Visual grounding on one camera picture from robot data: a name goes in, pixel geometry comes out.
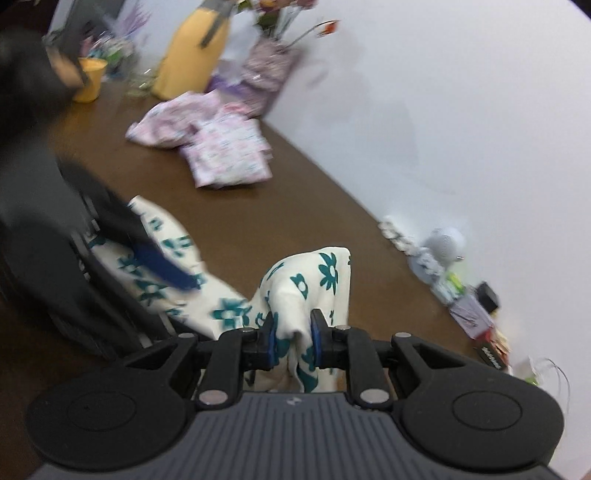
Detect grey tin box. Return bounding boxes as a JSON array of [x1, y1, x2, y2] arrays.
[[449, 292, 493, 341]]

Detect yellow cup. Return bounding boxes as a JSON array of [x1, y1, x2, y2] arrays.
[[71, 57, 110, 103]]

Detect small black box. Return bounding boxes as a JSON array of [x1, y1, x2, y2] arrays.
[[475, 281, 501, 315]]

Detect pink floral garment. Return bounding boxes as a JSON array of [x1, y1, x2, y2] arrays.
[[179, 110, 274, 189], [125, 90, 223, 151]]

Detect dark shelf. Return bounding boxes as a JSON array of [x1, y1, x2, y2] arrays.
[[45, 0, 126, 86]]

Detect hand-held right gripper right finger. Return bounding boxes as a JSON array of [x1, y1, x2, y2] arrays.
[[309, 308, 469, 410]]

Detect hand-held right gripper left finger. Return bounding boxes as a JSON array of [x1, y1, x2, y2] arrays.
[[122, 311, 280, 410]]

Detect dark green snack box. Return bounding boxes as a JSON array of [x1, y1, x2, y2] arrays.
[[472, 331, 512, 371]]

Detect cream teal floral garment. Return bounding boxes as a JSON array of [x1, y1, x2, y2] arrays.
[[90, 195, 354, 394]]

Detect green white box stack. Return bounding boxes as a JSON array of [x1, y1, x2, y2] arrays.
[[435, 271, 465, 306]]

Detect yellow bottle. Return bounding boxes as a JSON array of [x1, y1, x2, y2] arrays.
[[151, 0, 232, 101]]

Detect clear glass cup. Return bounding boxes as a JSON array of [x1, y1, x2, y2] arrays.
[[126, 68, 156, 96]]

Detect purple lavender bunch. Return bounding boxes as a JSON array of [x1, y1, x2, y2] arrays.
[[115, 2, 151, 35]]

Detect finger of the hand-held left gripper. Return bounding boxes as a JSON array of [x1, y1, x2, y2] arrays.
[[59, 159, 202, 293]]

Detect pink patterned vase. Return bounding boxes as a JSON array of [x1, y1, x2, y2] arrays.
[[239, 39, 302, 117]]

